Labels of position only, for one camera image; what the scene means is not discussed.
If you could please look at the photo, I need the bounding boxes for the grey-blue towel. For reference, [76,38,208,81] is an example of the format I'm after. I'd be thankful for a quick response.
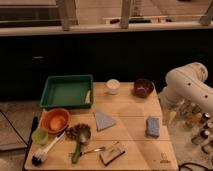
[94,111,116,131]

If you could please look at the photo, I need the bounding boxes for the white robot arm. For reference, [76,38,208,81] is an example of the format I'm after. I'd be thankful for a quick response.
[158,62,213,125]

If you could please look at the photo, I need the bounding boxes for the white cup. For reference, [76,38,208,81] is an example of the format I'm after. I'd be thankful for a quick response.
[106,79,120,94]

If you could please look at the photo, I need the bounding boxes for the small yellow item in tray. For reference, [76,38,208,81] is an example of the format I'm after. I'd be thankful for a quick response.
[85,90,90,104]

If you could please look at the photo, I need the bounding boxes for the dark red bowl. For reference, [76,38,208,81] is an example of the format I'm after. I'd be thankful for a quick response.
[134,79,154,98]

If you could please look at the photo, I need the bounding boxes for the green plastic tray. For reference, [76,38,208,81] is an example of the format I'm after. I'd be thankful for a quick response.
[40,75,94,109]

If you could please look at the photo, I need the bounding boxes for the blue sponge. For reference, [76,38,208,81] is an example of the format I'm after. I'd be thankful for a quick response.
[146,117,160,138]

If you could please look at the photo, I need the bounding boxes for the orange plastic bowl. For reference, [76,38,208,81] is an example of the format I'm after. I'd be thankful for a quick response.
[41,108,70,134]

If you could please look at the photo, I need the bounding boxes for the metal spoon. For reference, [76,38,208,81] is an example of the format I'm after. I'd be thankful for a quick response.
[69,146,106,156]

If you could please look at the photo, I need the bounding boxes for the wooden block brush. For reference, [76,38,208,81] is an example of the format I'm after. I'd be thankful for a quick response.
[100,142,125,166]

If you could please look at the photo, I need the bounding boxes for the small green cup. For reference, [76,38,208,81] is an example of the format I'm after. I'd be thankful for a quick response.
[31,128,49,145]

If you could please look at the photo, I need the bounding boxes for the white dish brush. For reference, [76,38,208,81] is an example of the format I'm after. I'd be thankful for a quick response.
[31,131,65,166]

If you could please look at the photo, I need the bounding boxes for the spice jar with black lid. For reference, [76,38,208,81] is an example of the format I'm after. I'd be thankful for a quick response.
[192,130,210,145]

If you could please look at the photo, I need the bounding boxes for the green handled metal scoop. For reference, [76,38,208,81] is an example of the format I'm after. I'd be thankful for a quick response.
[72,128,91,164]

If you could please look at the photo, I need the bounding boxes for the black cable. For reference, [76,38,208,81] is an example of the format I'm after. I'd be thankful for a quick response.
[178,161,213,171]

